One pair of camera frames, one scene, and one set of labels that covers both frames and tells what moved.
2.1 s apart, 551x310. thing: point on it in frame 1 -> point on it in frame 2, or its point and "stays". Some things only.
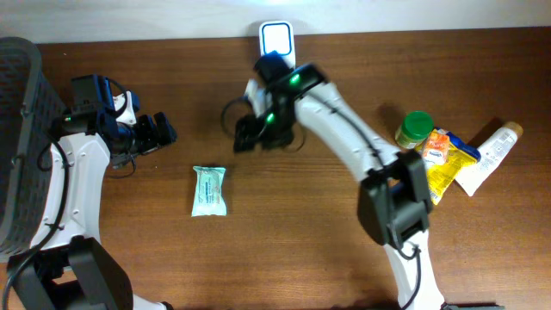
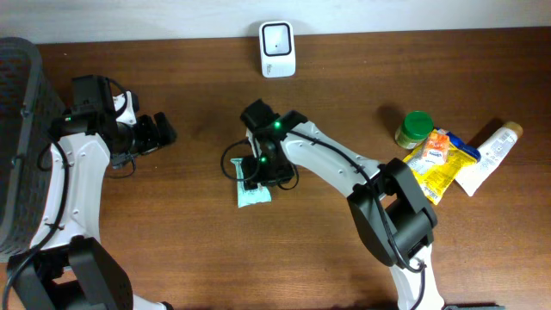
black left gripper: [151, 139] stays
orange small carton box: [436, 149] stays
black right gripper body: [276, 123] -> [269, 164]
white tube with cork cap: [472, 176] stays
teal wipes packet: [209, 197] -> [247, 197]
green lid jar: [416, 127] stays
